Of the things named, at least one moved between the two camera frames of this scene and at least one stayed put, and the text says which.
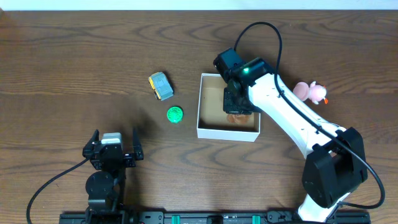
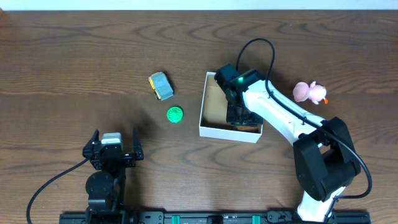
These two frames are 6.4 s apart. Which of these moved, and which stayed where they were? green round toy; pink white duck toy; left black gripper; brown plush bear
Moved: brown plush bear
Stayed: left black gripper; green round toy; pink white duck toy
